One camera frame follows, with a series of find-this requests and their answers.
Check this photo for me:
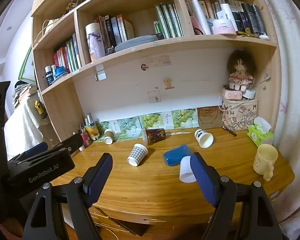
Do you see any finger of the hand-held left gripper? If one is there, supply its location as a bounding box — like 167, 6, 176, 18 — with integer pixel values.
57, 134, 83, 153
7, 142, 48, 162

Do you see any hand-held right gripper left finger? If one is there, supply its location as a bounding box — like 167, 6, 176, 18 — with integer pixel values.
22, 152, 113, 240

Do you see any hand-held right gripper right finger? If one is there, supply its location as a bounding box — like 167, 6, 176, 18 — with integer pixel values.
190, 152, 283, 240

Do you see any plain white cup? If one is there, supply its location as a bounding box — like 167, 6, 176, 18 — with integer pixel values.
179, 156, 197, 183

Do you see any blue cup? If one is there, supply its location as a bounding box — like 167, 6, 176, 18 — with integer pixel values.
163, 144, 192, 167

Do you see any olive brown paper cup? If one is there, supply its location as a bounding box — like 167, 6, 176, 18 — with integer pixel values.
104, 129, 116, 145

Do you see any white cup with dark label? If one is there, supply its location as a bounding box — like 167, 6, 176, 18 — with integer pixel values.
194, 129, 214, 149

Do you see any plaid paper cup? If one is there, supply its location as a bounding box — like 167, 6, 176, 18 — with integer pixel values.
127, 143, 149, 167

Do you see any dark red patterned cup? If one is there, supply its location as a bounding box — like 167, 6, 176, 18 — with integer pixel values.
142, 128, 166, 146

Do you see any group of small bottles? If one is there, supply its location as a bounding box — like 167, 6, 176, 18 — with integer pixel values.
79, 113, 100, 147

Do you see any white cloth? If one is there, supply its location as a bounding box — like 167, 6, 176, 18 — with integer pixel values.
4, 100, 49, 154

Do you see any grape picture card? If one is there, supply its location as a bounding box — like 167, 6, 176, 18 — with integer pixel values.
99, 121, 111, 140
138, 112, 163, 130
116, 117, 141, 140
171, 108, 199, 130

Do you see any yellow toy figure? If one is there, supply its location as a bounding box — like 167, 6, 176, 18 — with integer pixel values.
34, 100, 46, 116

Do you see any dark pen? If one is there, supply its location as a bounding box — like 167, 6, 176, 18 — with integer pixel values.
221, 126, 237, 137

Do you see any brown picture card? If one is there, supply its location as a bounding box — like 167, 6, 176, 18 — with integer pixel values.
198, 106, 223, 130

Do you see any stack of books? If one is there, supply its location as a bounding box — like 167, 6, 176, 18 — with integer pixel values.
12, 81, 38, 108

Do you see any cream mug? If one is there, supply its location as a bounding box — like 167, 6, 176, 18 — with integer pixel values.
253, 144, 279, 182

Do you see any dark bottle with white cap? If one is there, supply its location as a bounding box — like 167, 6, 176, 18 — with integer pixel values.
45, 66, 55, 87

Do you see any printed fabric storage box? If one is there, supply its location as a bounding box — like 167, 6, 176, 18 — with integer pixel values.
221, 98, 258, 131

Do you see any blue jar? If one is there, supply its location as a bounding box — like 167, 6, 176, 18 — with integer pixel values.
54, 66, 69, 78

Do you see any green tissue pack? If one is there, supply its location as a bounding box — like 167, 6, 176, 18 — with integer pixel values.
247, 116, 275, 147

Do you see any green framed picture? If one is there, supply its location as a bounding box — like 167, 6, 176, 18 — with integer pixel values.
18, 44, 37, 83

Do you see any pink box device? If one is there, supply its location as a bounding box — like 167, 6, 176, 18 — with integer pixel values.
221, 88, 243, 102

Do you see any row of red green books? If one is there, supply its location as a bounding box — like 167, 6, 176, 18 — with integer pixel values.
52, 33, 82, 73

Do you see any white printed thermos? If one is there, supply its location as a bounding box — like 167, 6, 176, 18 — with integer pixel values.
85, 22, 107, 62

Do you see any curly haired doll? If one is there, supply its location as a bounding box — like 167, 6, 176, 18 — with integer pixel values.
226, 49, 257, 92

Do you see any grey case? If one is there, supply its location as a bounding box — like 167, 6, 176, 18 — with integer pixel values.
114, 35, 158, 52

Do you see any row of dark books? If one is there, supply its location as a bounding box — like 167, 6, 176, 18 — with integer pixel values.
96, 14, 135, 46

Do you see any wooden bookshelf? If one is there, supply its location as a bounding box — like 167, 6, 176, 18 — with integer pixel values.
31, 0, 282, 143

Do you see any white curtain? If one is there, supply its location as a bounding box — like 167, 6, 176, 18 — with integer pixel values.
252, 0, 300, 238

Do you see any pink and white jar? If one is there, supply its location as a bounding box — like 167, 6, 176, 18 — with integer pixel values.
212, 19, 237, 35

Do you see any white tube bottle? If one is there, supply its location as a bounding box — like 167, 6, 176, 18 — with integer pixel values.
191, 0, 212, 35

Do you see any row of mixed books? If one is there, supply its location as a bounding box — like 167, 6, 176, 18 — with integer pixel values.
183, 0, 268, 36

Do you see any paper bag with handles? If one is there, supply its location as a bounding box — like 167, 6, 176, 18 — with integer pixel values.
35, 17, 63, 43

